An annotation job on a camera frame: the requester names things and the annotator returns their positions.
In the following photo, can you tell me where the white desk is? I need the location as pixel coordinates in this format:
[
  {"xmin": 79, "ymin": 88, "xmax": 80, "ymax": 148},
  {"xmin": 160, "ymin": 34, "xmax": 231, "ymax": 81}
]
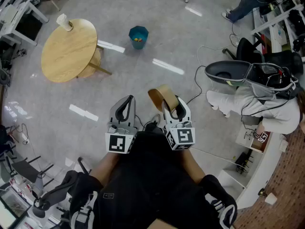
[{"xmin": 0, "ymin": 0, "xmax": 50, "ymax": 47}]

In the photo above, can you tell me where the white shelf unit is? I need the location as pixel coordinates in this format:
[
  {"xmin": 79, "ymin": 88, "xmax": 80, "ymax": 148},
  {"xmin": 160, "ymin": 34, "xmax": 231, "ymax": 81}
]
[{"xmin": 216, "ymin": 124, "xmax": 289, "ymax": 210}]

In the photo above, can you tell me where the grey open backpack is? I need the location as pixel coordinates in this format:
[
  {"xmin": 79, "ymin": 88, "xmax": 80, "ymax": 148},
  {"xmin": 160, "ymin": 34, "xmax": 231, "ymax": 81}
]
[{"xmin": 204, "ymin": 60, "xmax": 301, "ymax": 100}]

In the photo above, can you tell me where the black office chair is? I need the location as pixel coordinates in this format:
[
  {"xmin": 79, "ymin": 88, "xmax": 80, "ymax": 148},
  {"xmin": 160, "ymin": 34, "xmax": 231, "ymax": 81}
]
[{"xmin": 222, "ymin": 37, "xmax": 304, "ymax": 76}]

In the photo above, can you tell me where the small white cup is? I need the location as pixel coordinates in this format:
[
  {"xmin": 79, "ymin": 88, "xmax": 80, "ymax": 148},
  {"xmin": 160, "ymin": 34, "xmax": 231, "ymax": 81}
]
[{"xmin": 264, "ymin": 192, "xmax": 278, "ymax": 206}]

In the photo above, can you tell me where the person's left forearm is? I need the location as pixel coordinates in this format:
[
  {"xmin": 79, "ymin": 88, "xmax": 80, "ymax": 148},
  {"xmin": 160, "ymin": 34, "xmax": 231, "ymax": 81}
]
[{"xmin": 90, "ymin": 151, "xmax": 120, "ymax": 186}]

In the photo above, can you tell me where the teal trash bin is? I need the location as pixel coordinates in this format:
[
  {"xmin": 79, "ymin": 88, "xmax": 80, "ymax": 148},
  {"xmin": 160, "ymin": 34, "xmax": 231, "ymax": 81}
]
[{"xmin": 128, "ymin": 25, "xmax": 150, "ymax": 50}]

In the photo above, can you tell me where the round wooden table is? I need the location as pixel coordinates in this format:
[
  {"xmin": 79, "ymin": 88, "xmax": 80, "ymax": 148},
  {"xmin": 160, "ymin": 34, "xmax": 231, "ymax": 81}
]
[{"xmin": 41, "ymin": 18, "xmax": 112, "ymax": 83}]

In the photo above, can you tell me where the person's black clothing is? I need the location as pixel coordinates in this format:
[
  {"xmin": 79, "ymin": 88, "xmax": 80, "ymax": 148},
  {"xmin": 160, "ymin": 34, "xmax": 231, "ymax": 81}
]
[{"xmin": 68, "ymin": 123, "xmax": 238, "ymax": 229}]

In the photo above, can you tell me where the white floor cable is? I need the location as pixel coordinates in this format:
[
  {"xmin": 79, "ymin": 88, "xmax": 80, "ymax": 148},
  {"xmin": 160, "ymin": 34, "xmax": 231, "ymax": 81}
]
[{"xmin": 196, "ymin": 22, "xmax": 241, "ymax": 69}]

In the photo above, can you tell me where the black floor cable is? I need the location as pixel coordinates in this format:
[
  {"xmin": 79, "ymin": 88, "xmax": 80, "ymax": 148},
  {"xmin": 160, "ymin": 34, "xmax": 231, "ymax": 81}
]
[{"xmin": 185, "ymin": 65, "xmax": 207, "ymax": 105}]

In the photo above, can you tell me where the white metal rack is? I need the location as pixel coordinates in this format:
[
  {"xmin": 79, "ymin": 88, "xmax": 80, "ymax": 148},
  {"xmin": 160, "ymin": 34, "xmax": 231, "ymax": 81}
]
[{"xmin": 250, "ymin": 0, "xmax": 305, "ymax": 53}]

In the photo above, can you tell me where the brown paper container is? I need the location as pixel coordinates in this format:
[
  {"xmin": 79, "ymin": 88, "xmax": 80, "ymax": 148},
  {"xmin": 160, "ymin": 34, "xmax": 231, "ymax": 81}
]
[{"xmin": 147, "ymin": 84, "xmax": 180, "ymax": 113}]

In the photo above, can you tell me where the person's shoe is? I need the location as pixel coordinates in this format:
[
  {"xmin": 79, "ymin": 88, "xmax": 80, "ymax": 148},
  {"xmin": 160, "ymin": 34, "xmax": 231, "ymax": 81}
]
[{"xmin": 150, "ymin": 113, "xmax": 162, "ymax": 126}]

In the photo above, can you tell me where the white paper cup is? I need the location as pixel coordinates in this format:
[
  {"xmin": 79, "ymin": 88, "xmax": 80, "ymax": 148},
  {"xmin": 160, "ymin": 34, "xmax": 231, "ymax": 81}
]
[{"xmin": 56, "ymin": 13, "xmax": 74, "ymax": 32}]

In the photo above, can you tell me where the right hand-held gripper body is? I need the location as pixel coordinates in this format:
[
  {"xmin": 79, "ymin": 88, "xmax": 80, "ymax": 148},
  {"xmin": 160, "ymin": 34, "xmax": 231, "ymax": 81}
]
[{"xmin": 162, "ymin": 95, "xmax": 196, "ymax": 151}]

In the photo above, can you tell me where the black folding chair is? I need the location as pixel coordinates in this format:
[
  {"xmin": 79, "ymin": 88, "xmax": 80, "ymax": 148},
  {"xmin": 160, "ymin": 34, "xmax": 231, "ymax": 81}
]
[{"xmin": 4, "ymin": 155, "xmax": 55, "ymax": 188}]

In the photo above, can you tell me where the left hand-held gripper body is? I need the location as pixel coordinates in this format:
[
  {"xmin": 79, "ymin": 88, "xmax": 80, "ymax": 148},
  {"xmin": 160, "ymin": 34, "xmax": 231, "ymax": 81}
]
[{"xmin": 105, "ymin": 94, "xmax": 139, "ymax": 155}]

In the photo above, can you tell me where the person's right forearm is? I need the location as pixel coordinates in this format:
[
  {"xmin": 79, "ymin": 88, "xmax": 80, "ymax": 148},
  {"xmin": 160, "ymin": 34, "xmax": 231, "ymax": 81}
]
[{"xmin": 183, "ymin": 148, "xmax": 206, "ymax": 185}]

